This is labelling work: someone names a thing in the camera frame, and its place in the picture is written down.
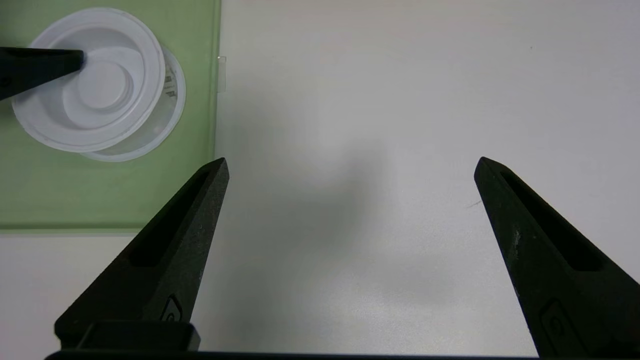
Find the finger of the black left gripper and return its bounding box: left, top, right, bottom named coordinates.
left=0, top=47, right=86, bottom=102

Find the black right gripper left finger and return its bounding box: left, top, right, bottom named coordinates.
left=53, top=157, right=230, bottom=353

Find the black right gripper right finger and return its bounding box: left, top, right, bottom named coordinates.
left=474, top=156, right=640, bottom=360

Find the round white plastic container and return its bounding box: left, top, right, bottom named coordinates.
left=11, top=7, right=187, bottom=163

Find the light green plastic tray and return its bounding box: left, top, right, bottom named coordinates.
left=0, top=0, right=222, bottom=235

